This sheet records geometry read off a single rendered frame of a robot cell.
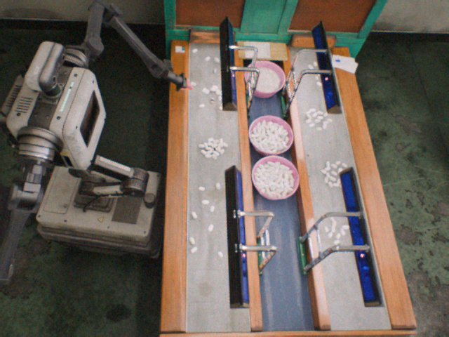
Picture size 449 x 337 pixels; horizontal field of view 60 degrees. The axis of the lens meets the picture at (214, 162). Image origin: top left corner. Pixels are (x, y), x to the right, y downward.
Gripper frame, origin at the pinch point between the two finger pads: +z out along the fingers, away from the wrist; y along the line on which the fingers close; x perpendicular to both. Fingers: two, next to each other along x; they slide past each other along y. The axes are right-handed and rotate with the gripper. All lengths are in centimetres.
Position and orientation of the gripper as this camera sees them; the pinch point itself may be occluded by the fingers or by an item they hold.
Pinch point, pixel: (191, 88)
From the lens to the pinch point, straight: 236.2
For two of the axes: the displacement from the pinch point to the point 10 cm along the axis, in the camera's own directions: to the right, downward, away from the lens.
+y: -0.3, -8.9, 4.5
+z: 7.1, 3.0, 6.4
